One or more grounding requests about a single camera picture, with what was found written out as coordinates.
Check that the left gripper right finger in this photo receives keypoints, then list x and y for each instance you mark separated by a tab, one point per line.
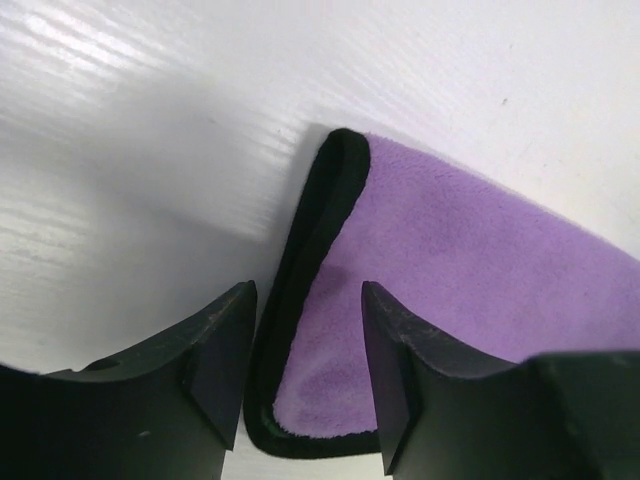
446	410

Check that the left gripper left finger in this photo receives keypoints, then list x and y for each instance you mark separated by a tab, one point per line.
165	408

